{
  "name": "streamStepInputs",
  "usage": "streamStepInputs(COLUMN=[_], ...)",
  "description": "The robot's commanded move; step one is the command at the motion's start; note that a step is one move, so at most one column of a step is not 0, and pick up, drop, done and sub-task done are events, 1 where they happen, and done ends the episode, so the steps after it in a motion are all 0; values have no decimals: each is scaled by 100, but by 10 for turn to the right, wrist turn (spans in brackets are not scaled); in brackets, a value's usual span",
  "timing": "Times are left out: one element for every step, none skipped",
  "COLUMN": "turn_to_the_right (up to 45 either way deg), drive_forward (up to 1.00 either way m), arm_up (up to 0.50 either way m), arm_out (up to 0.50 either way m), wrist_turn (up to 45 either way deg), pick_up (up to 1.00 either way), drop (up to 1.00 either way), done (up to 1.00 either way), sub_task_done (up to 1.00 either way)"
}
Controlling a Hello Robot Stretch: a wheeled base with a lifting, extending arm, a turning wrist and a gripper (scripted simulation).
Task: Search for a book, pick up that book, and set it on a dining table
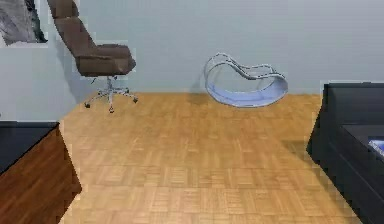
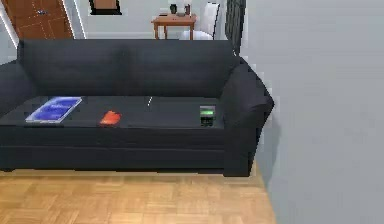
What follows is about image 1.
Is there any blue book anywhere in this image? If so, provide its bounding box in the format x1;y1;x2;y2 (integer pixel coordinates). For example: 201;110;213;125
368;139;384;157

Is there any clear curved rocking chair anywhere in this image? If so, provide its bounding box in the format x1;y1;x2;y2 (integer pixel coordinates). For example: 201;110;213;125
203;52;289;109

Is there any brown wooden cabinet black top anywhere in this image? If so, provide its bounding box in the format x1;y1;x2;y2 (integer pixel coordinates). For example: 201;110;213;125
0;120;83;224

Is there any black sofa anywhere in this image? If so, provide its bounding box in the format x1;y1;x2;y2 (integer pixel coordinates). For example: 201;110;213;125
306;81;384;224

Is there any grey framed wall picture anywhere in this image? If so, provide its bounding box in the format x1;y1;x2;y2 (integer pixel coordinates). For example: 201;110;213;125
0;0;49;47

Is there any brown office swivel chair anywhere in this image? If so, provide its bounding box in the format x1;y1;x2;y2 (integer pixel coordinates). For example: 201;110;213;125
46;0;139;114

